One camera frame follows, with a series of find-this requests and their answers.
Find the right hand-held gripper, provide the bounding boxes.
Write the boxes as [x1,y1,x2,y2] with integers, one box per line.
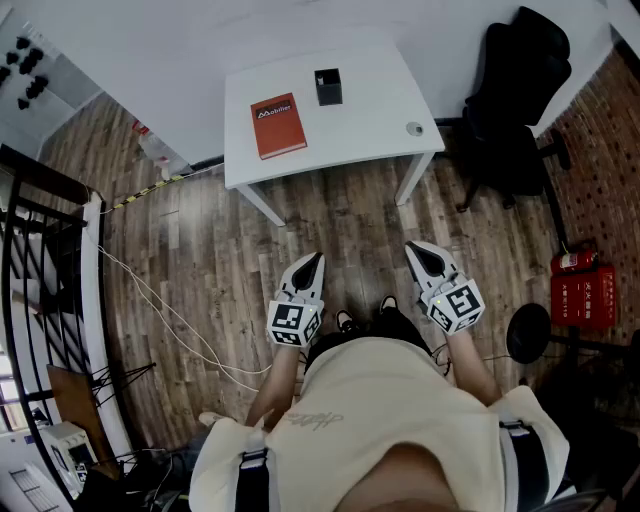
[404,241,486,336]

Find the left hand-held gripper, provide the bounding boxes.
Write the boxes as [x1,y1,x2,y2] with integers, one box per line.
[267,251,326,348]

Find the black square pen holder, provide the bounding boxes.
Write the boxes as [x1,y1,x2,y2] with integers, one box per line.
[314,68,344,107]

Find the person's right forearm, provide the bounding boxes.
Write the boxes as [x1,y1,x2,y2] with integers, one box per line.
[447,329,504,401]

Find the person's left forearm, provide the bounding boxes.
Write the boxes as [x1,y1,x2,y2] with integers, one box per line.
[244,342,306,429]

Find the person's black shorts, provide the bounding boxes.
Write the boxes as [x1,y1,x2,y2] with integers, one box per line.
[305,305,434,369]

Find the white table leg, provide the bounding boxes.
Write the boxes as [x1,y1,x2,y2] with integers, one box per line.
[394,152,435,207]
[237,182,287,227]

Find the round black stand base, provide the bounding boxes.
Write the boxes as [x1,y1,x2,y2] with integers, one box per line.
[505,302,552,365]

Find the person's cream T-shirt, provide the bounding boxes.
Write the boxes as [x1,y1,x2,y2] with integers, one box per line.
[188,337,571,512]

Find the red fire extinguisher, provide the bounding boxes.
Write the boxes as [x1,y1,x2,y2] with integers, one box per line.
[550,248,599,275]

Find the red book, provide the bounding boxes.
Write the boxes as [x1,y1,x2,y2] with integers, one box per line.
[250,92,308,161]

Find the red fire extinguisher box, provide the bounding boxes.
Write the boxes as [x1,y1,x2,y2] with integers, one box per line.
[549,265,617,330]

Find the black office chair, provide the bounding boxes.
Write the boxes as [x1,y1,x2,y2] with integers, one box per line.
[455,5,573,214]

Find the yellow black striped tape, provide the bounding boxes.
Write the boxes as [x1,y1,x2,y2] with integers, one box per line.
[99,172,211,215]

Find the plastic water bottle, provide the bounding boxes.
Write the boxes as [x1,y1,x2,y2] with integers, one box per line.
[132,117,174,180]

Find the person's head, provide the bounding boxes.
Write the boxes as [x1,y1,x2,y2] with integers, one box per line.
[334,442,464,512]

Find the brown wooden board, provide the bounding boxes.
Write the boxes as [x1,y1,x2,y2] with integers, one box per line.
[47,363,121,476]

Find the black stair railing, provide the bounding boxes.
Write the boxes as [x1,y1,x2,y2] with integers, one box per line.
[0,144,109,507]

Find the white box appliance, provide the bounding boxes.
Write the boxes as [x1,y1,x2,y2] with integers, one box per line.
[38,421,99,496]

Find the group of small black objects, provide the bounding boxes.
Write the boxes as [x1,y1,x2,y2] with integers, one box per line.
[0,34,50,111]

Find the white floor cable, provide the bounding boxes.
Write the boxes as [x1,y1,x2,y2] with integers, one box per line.
[97,244,274,394]

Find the black white harness strap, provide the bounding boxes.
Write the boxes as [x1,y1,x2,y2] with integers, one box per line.
[498,419,551,512]
[237,447,271,512]

